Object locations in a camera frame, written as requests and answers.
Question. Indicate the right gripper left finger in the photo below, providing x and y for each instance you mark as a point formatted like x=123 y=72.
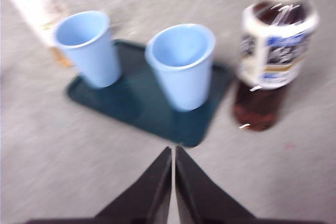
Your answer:
x=149 y=197

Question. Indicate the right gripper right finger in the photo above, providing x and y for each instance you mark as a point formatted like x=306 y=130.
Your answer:
x=199 y=197

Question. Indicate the dark oolong tea bottle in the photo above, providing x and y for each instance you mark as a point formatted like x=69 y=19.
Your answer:
x=273 y=58

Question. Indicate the pale jasmine tea bottle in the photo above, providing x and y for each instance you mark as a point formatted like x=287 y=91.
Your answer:
x=34 y=3

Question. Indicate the blue ribbed plastic cup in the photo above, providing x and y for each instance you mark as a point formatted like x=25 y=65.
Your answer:
x=183 y=82
x=92 y=56

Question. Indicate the dark blue flat tray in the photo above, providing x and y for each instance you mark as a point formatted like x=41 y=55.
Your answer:
x=139 y=103

